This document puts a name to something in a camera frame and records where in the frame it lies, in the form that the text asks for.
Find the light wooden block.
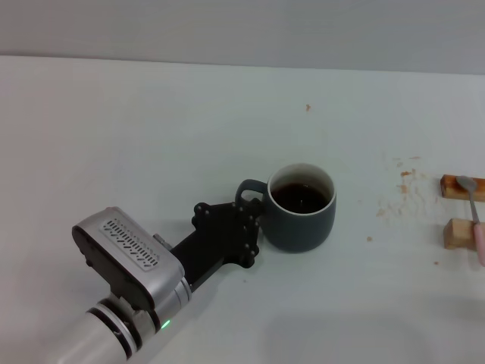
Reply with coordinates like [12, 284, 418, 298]
[443, 218, 479, 250]

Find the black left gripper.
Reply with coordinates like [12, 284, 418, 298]
[170, 197, 265, 293]

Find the pink handled metal spoon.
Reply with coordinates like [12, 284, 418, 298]
[455, 175, 485, 267]

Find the dark coffee liquid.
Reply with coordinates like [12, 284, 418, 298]
[271, 182, 330, 214]

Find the dark grey ceramic cup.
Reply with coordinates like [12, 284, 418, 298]
[234, 162, 337, 253]

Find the reddish brown wooden block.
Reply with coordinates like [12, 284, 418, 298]
[440, 174, 485, 202]

